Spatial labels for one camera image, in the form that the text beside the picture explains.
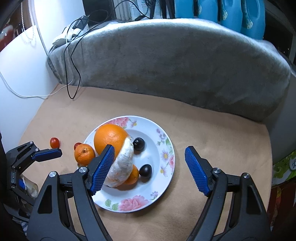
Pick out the large orange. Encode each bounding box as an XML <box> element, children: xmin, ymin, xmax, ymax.
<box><xmin>94</xmin><ymin>123</ymin><xmax>129</xmax><ymax>156</ymax></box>

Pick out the peeled pomelo segment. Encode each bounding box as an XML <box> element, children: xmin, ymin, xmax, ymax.
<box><xmin>104</xmin><ymin>136</ymin><xmax>134</xmax><ymax>188</ymax></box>

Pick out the grey blanket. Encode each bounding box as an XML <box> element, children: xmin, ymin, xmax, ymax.
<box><xmin>47</xmin><ymin>19</ymin><xmax>291</xmax><ymax>123</ymax></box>

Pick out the small mandarin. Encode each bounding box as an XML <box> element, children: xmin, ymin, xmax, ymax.
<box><xmin>124</xmin><ymin>166</ymin><xmax>140</xmax><ymax>185</ymax></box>

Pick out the yellow green printed bag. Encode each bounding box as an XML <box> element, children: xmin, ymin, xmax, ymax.
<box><xmin>272</xmin><ymin>154</ymin><xmax>296</xmax><ymax>184</ymax></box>

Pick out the black tripod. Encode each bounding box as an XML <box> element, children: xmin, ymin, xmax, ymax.
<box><xmin>161</xmin><ymin>0</ymin><xmax>174</xmax><ymax>18</ymax></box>

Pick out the red round object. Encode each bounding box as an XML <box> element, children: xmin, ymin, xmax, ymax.
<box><xmin>0</xmin><ymin>23</ymin><xmax>17</xmax><ymax>49</ymax></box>

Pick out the mandarin with stem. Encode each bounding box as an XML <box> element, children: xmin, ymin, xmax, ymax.
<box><xmin>74</xmin><ymin>144</ymin><xmax>96</xmax><ymax>166</ymax></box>

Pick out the black power adapter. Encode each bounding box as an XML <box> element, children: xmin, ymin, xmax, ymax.
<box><xmin>73</xmin><ymin>16</ymin><xmax>90</xmax><ymax>30</ymax></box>

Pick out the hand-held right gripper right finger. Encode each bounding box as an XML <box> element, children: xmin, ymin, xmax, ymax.
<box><xmin>184</xmin><ymin>146</ymin><xmax>271</xmax><ymax>241</ymax></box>

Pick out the dark grape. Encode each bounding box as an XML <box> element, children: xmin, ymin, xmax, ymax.
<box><xmin>139</xmin><ymin>164</ymin><xmax>152</xmax><ymax>178</ymax></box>
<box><xmin>132</xmin><ymin>137</ymin><xmax>145</xmax><ymax>151</ymax></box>

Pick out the white cable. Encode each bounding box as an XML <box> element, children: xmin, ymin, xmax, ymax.
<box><xmin>0</xmin><ymin>23</ymin><xmax>70</xmax><ymax>98</ymax></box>

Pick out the white power adapter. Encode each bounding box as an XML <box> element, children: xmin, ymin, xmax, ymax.
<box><xmin>52</xmin><ymin>30</ymin><xmax>77</xmax><ymax>46</ymax></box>

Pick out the black cable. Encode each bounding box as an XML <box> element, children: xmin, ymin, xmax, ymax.
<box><xmin>62</xmin><ymin>0</ymin><xmax>148</xmax><ymax>100</ymax></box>

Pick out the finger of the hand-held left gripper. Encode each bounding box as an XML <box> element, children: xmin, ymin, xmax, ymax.
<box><xmin>6</xmin><ymin>140</ymin><xmax>63</xmax><ymax>172</ymax></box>

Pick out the blue detergent bottle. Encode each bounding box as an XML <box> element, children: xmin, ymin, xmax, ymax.
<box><xmin>197</xmin><ymin>0</ymin><xmax>221</xmax><ymax>23</ymax></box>
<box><xmin>219</xmin><ymin>0</ymin><xmax>242</xmax><ymax>29</ymax></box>
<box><xmin>240</xmin><ymin>0</ymin><xmax>266</xmax><ymax>40</ymax></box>
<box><xmin>174</xmin><ymin>0</ymin><xmax>199</xmax><ymax>18</ymax></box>

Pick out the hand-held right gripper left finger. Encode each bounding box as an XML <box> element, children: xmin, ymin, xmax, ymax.
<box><xmin>26</xmin><ymin>144</ymin><xmax>115</xmax><ymax>241</ymax></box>

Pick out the white floral plate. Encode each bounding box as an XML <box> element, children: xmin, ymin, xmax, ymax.
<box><xmin>83</xmin><ymin>115</ymin><xmax>175</xmax><ymax>212</ymax></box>

